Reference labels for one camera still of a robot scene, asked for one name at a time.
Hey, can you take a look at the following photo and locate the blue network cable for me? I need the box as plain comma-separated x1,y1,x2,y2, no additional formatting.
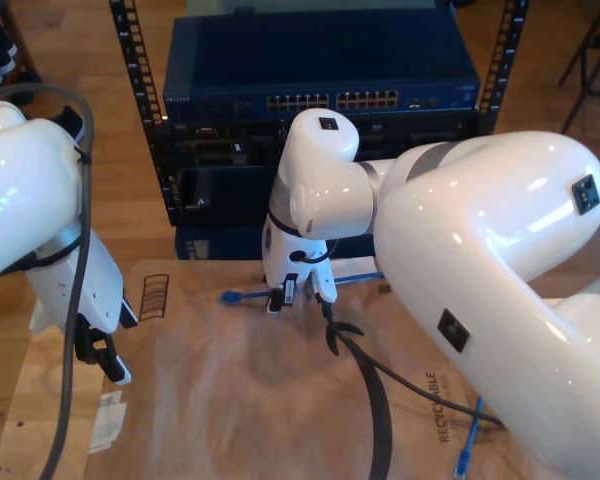
218,269,486,479

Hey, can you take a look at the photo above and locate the blue box with white label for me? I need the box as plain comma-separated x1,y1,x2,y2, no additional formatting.
174,224,381,262

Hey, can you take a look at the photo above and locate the white paper label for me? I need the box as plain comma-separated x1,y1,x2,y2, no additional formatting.
88,391,129,455

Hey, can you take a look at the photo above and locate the white tape strip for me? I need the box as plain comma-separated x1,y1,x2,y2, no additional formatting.
329,257,381,289

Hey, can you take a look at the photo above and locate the brown paper mailer bag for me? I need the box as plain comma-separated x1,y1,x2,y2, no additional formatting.
87,257,576,480

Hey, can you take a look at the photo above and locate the black folding chair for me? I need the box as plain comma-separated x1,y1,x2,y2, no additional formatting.
554,0,600,136

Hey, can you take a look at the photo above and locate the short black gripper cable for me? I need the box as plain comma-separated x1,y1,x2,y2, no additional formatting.
288,239,339,265

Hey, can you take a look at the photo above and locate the thick grey cable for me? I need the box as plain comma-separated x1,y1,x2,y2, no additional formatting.
0,83,95,480

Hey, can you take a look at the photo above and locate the blue network switch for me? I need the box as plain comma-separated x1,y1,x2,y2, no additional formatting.
162,14,482,121

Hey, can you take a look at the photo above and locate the long black camera cable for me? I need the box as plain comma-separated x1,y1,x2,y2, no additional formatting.
315,292,509,431

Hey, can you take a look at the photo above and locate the black rack frame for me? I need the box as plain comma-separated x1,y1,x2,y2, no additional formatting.
108,0,530,226

